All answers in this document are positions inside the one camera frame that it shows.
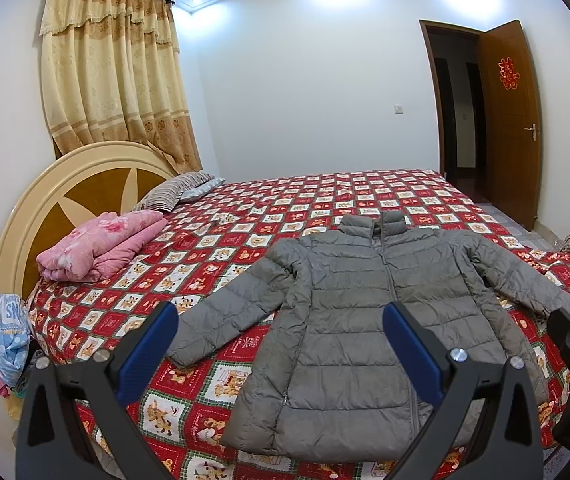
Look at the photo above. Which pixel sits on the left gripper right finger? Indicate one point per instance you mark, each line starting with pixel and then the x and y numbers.
pixel 506 441

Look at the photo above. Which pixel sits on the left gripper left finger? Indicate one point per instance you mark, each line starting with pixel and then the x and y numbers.
pixel 51 441

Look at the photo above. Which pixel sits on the grey puffer jacket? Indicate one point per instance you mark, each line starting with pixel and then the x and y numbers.
pixel 325 385

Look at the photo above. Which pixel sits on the blue white cloth pile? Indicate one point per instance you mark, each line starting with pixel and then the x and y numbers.
pixel 15 337

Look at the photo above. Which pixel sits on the pink folded quilt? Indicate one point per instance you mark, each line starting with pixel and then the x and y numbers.
pixel 100 247

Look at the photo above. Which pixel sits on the cream round headboard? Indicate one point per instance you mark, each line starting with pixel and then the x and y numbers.
pixel 79 186

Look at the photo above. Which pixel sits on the red patchwork bedspread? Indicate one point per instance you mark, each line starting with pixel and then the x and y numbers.
pixel 204 246

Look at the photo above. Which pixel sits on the striped pillow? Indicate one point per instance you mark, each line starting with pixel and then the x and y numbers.
pixel 165 196

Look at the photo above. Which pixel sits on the light blue pillow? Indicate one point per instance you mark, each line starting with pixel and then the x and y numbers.
pixel 194 194

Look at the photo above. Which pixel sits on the brown wooden door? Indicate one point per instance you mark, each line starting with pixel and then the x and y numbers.
pixel 513 160

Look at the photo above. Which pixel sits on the red door decoration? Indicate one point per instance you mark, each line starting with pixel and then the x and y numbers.
pixel 509 76

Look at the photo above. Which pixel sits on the beige patterned curtain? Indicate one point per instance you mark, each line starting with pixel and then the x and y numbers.
pixel 110 72

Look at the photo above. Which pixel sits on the silver door handle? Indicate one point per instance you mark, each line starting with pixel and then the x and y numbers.
pixel 533 130

